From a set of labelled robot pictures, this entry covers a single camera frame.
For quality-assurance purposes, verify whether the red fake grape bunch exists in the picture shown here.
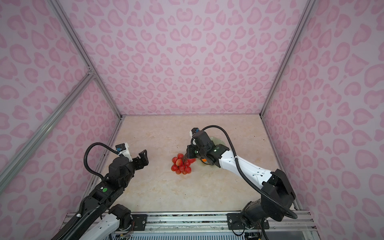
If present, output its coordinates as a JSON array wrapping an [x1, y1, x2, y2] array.
[[171, 153, 196, 175]]

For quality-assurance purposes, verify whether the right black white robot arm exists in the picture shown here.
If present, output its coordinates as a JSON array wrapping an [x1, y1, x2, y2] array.
[[187, 128, 298, 229]]

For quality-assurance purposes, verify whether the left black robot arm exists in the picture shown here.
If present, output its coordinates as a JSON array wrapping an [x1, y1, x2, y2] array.
[[53, 150, 149, 240]]

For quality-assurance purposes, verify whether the green scalloped fruit bowl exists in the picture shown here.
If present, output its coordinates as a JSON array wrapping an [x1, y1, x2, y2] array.
[[196, 137, 230, 168]]

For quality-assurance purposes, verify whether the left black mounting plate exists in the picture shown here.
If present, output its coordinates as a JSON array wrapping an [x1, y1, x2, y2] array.
[[130, 214, 148, 232]]

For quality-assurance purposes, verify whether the black mounting plate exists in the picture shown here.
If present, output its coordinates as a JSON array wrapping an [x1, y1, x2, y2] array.
[[130, 214, 148, 232], [226, 213, 270, 231]]

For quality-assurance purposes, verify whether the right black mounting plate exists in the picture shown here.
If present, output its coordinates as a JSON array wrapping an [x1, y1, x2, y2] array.
[[226, 213, 270, 231]]

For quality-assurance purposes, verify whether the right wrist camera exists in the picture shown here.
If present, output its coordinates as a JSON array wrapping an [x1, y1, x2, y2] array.
[[190, 128, 200, 136]]

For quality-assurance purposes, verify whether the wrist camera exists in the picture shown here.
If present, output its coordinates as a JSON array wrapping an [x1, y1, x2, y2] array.
[[190, 128, 200, 136], [115, 143, 133, 162]]

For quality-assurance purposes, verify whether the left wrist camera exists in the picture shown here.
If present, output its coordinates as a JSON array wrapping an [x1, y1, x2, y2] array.
[[115, 143, 133, 162]]

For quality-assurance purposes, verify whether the right black corrugated cable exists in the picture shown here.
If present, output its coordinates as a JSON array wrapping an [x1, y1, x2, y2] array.
[[200, 125, 298, 220]]

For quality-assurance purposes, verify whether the black corrugated cable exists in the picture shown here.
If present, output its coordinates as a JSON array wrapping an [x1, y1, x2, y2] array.
[[83, 142, 119, 181], [200, 125, 298, 220]]

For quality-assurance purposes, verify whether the left black corrugated cable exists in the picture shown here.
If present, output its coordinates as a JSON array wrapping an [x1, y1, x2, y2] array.
[[83, 142, 119, 181]]

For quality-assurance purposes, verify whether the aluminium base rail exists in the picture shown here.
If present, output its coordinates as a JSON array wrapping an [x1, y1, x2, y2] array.
[[61, 211, 320, 240]]

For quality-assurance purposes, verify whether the left aluminium frame post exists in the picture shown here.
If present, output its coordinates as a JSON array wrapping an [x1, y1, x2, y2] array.
[[47, 0, 123, 120]]

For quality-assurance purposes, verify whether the aluminium frame post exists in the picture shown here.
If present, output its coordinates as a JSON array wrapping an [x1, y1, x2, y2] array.
[[260, 0, 319, 119], [47, 0, 123, 120]]

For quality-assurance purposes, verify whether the diagonal aluminium frame bar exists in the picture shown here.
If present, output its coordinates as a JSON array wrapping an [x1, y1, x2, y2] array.
[[1, 72, 95, 193]]

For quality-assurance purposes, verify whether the right aluminium frame post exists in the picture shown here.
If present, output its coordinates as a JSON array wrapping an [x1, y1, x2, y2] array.
[[260, 0, 319, 119]]

